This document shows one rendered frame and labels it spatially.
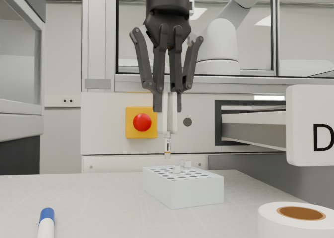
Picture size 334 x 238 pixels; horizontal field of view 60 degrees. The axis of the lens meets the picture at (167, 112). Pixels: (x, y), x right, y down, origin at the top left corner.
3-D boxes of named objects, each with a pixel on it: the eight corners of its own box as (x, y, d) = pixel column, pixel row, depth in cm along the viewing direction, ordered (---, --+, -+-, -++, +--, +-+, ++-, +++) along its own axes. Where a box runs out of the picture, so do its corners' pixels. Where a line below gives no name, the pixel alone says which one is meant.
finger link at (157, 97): (162, 81, 48) (145, 80, 47) (162, 112, 48) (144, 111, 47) (159, 82, 49) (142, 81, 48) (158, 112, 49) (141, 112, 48)
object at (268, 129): (452, 150, 44) (451, 111, 44) (296, 153, 41) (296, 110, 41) (297, 136, 84) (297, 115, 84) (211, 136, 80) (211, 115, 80)
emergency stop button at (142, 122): (151, 131, 62) (151, 113, 62) (132, 131, 62) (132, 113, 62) (150, 130, 65) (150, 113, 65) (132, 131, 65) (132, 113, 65)
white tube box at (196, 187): (223, 202, 42) (223, 176, 42) (171, 209, 39) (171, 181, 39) (185, 185, 53) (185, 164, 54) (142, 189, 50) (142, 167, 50)
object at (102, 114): (453, 148, 82) (451, 97, 82) (80, 154, 67) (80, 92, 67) (277, 132, 176) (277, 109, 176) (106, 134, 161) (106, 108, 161)
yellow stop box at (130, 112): (157, 138, 65) (157, 106, 65) (125, 138, 64) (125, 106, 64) (155, 136, 70) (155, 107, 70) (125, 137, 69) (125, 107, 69)
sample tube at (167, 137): (172, 158, 48) (172, 130, 48) (165, 159, 48) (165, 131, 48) (169, 157, 49) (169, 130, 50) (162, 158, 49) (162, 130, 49)
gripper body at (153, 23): (180, 5, 54) (180, 54, 54) (137, -2, 51) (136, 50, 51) (200, -11, 48) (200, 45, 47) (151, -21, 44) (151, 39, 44)
